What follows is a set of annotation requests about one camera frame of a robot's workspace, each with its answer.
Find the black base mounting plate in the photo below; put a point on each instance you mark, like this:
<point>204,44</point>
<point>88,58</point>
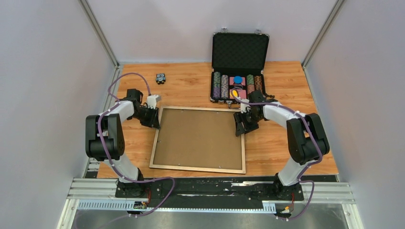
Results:
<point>209,192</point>

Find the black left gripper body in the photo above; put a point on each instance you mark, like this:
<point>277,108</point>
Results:
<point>144,116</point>

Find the red playing card deck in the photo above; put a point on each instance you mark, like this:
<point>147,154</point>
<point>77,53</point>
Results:
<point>231,81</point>

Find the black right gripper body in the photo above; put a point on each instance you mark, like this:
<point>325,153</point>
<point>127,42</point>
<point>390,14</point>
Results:
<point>251,119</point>

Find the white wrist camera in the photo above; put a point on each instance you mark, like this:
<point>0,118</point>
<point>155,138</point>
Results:
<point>152,101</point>
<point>244,106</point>

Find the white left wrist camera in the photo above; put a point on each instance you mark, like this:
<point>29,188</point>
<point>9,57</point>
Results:
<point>152,101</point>

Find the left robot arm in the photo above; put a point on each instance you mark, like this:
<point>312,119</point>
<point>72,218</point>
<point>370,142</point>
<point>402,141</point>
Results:
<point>104,137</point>

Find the orange brown chip column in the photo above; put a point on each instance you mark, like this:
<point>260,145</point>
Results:
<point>258,83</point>

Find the green poker chip column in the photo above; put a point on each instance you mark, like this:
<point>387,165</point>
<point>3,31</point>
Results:
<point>250,83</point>

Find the black poker chip case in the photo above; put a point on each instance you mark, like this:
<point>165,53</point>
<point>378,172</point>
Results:
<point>238,54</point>

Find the dark green chip column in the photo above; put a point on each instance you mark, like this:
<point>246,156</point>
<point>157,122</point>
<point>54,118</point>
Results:
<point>216,85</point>

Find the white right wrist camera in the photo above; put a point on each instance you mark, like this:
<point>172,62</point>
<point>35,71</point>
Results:
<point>244,106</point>

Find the blue poker chip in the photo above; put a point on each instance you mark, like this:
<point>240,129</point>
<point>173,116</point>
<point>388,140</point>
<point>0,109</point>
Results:
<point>238,80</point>

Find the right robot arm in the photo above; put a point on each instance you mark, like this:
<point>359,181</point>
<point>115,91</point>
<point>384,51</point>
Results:
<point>307,140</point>

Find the small blue owl toy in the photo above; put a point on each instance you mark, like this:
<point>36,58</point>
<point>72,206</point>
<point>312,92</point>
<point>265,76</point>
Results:
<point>160,78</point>

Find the grey purple chip column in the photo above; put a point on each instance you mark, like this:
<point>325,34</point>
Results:
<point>224,86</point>

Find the light wooden picture frame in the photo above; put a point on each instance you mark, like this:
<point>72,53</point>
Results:
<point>197,170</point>

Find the aluminium front rail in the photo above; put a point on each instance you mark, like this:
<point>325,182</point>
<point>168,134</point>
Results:
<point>93,193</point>

